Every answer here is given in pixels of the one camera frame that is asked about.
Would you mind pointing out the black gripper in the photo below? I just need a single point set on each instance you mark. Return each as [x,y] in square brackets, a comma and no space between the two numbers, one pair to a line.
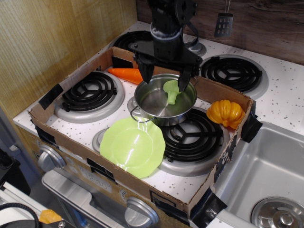
[171,55]

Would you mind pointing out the green toy broccoli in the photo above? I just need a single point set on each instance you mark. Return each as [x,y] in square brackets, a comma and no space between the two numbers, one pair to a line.
[172,89]

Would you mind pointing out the stainless steel pot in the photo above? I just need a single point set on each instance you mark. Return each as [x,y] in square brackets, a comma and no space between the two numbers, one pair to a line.
[151,101]

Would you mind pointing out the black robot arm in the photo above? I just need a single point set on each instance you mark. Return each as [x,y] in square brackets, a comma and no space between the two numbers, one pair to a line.
[170,17]

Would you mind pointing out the orange toy carrot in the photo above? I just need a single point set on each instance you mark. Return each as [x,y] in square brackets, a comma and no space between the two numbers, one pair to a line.
[132,75]

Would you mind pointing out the silver top stove knob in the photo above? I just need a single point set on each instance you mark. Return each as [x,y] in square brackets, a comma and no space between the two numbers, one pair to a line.
[196,47]

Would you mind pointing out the silver stove knob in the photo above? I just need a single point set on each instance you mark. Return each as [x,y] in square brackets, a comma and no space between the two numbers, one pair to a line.
[97,139]
[132,105]
[196,47]

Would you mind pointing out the brown cardboard fence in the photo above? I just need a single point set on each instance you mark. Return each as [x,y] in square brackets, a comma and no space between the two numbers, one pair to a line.
[208,91]

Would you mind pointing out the silver centre stove knob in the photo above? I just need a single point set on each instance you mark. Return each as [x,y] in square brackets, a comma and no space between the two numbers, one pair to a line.
[132,105]

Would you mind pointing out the back left stove burner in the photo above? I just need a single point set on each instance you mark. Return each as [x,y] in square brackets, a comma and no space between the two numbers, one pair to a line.
[128,41]

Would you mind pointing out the stove burner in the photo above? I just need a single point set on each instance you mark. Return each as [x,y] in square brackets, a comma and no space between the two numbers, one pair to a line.
[240,73]
[94,98]
[193,146]
[128,41]

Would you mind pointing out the front left stove burner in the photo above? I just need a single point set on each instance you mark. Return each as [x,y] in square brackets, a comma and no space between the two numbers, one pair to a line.
[94,98]

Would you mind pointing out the hanging grey slotted spatula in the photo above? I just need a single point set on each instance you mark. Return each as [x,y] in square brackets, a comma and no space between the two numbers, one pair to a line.
[223,28]

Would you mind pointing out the orange toy pumpkin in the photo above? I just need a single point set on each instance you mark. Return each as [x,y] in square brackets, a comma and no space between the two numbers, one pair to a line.
[227,113]

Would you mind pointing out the back right stove burner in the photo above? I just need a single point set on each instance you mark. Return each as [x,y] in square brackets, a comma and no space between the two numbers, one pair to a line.
[240,73]

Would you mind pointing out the light green plastic plate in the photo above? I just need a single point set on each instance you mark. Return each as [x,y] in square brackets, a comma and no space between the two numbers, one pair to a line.
[136,146]

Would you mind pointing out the front right stove burner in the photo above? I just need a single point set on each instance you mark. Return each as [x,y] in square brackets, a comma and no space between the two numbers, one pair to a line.
[193,146]

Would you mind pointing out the silver front stove knob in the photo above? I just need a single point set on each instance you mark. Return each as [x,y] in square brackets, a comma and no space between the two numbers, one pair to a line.
[97,139]

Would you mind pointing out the grey toy sink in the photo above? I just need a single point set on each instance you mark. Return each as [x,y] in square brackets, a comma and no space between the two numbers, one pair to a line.
[271,165]

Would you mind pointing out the right silver oven knob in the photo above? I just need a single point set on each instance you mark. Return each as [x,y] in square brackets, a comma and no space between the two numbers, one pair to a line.
[138,214]

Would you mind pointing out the silver oven knob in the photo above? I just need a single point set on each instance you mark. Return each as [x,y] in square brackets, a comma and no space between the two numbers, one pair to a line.
[138,214]
[50,159]

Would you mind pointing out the left silver oven knob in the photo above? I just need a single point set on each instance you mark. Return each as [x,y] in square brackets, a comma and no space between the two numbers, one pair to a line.
[50,159]

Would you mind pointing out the silver sink drain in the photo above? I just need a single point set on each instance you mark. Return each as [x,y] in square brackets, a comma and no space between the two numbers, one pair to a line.
[277,212]

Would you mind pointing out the orange yellow cloth scrap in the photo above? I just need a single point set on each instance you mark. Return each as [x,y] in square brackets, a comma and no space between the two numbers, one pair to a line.
[49,216]

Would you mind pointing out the silver oven door handle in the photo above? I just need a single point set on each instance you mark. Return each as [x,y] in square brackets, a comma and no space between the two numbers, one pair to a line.
[86,207]

